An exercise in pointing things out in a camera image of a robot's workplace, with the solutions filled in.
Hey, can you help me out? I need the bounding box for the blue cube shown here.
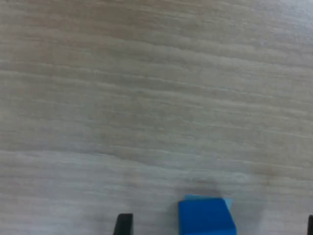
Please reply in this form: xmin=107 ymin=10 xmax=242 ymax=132
xmin=178 ymin=197 xmax=238 ymax=235

